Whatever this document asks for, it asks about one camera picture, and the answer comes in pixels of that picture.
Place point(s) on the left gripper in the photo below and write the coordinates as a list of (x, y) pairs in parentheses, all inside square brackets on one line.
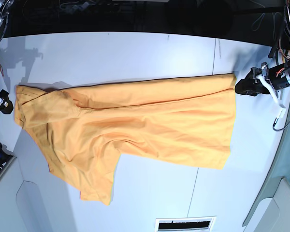
[(278, 77)]

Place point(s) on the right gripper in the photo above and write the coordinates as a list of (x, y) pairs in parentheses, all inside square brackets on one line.
[(7, 106)]

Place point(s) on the orange t-shirt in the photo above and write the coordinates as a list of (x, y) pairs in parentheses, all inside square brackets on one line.
[(82, 131)]

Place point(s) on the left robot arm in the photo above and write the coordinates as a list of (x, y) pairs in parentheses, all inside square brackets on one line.
[(280, 47)]

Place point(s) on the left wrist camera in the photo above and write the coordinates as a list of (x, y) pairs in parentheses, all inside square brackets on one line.
[(281, 112)]

